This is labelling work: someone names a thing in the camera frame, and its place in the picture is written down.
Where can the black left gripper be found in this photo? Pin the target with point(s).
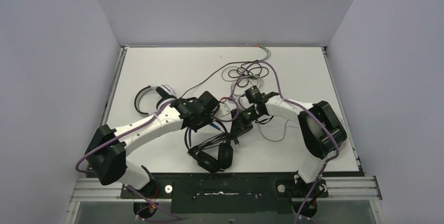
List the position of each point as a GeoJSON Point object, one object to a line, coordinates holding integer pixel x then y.
{"type": "Point", "coordinates": [211, 115]}

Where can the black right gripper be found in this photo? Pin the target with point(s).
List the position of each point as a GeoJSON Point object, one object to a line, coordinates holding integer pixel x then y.
{"type": "Point", "coordinates": [240, 125]}

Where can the white and black headphones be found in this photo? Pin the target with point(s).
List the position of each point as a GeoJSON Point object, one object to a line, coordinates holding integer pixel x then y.
{"type": "Point", "coordinates": [167, 94]}

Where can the black headphones with blue band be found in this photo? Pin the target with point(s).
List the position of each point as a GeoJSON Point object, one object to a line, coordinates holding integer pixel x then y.
{"type": "Point", "coordinates": [214, 154]}

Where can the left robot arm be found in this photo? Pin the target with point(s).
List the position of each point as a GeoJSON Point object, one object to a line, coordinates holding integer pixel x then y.
{"type": "Point", "coordinates": [109, 148]}

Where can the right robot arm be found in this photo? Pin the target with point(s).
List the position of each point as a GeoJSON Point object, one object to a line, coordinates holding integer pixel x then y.
{"type": "Point", "coordinates": [322, 132]}

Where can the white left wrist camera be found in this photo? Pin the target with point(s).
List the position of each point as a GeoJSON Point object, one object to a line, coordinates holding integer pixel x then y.
{"type": "Point", "coordinates": [229, 102]}

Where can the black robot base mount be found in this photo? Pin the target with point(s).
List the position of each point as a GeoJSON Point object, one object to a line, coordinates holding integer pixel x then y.
{"type": "Point", "coordinates": [234, 193]}

